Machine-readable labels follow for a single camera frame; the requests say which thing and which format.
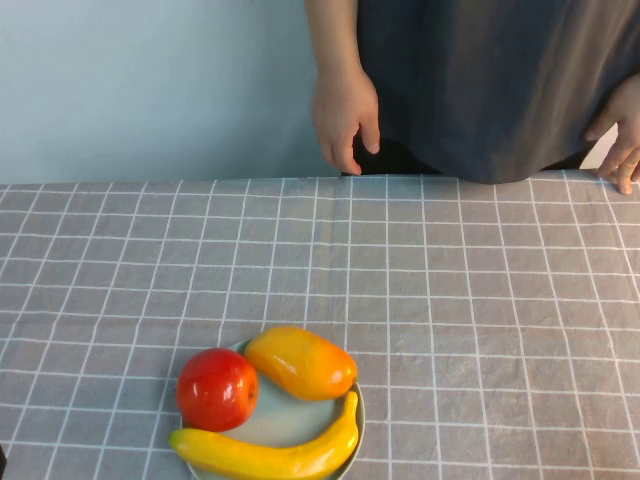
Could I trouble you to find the dark grey shirt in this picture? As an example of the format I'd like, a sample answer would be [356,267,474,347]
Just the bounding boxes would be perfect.
[355,0,640,186]

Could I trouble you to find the person's right forearm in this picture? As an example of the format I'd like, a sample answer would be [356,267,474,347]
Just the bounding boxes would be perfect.
[303,0,372,79]

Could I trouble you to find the pale green round plate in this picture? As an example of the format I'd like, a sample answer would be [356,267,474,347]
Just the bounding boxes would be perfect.
[180,338,367,480]

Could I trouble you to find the black trousers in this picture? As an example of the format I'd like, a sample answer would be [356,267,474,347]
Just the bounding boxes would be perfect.
[341,135,599,177]

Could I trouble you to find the person's right hand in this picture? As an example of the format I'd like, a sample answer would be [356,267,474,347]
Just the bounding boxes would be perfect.
[311,64,382,177]

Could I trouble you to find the person's left hand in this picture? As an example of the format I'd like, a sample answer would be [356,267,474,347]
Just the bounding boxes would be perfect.
[584,73,640,196]

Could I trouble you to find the yellow banana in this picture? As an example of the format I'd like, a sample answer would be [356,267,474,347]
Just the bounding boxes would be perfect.
[168,390,360,480]

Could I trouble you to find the red apple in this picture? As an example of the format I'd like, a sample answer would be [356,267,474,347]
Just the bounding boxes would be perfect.
[175,347,260,433]

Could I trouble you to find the grey white-checked tablecloth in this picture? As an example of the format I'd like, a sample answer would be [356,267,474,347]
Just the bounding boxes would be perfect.
[0,168,640,480]

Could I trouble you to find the orange yellow mango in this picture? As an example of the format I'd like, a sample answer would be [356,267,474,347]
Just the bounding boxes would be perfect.
[243,326,359,402]

